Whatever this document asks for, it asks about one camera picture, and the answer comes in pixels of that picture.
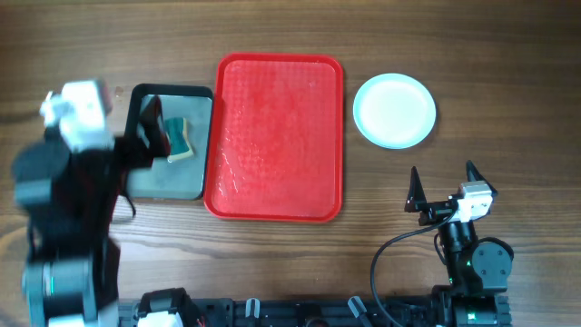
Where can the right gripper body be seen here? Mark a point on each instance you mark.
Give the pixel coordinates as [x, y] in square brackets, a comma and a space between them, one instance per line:
[435, 213]

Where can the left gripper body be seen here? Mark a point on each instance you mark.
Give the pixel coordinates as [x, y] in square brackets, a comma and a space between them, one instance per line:
[131, 154]

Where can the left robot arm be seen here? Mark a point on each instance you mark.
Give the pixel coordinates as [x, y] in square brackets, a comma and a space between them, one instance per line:
[68, 183]

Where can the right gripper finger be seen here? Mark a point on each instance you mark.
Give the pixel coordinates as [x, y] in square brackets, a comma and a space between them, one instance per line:
[474, 175]
[416, 199]

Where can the black water tray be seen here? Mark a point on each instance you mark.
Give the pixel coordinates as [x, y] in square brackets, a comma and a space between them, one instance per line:
[184, 179]

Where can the red plastic tray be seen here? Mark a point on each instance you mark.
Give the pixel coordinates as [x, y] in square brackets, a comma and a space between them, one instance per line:
[276, 144]

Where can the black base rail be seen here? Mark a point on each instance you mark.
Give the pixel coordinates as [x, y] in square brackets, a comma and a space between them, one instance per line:
[318, 313]

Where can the green yellow sponge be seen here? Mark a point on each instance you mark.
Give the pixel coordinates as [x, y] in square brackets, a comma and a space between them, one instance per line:
[176, 129]

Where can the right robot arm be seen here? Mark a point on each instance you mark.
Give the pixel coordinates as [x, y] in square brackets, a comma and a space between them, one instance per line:
[478, 268]

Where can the light blue plate top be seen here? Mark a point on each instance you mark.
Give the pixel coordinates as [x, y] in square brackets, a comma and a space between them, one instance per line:
[394, 111]

